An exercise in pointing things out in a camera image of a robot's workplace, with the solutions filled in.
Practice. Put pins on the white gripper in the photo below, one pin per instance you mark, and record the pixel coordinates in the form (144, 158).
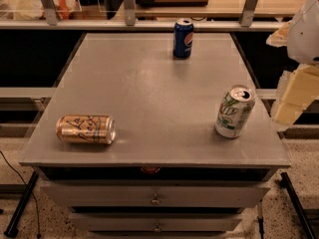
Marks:
(305, 34)

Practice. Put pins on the orange LaCroix can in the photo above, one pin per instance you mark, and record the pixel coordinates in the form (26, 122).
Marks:
(86, 129)

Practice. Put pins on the green white 7UP can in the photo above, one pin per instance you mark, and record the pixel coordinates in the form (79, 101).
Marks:
(234, 111)

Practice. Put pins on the blue Pepsi can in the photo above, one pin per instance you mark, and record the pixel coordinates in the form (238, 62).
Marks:
(182, 38)

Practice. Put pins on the black right stand leg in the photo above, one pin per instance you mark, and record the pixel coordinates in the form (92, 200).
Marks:
(302, 214)

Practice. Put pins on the black stand leg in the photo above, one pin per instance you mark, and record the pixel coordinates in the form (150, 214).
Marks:
(12, 228)
(302, 214)

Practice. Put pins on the grey drawer cabinet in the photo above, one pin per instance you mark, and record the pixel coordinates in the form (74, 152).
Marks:
(165, 111)

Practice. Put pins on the lower grey drawer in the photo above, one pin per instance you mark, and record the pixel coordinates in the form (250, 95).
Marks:
(155, 222)

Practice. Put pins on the grey drawer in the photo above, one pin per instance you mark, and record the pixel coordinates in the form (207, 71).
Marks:
(155, 222)
(227, 195)

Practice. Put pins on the upper grey drawer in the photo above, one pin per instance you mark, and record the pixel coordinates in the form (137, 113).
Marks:
(227, 195)

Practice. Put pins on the orange white plastic bag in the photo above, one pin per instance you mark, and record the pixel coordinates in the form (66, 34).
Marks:
(21, 10)

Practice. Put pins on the black left stand leg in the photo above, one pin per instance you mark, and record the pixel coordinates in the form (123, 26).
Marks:
(12, 228)

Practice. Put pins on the metal shelf rail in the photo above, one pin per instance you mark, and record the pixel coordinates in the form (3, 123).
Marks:
(139, 26)

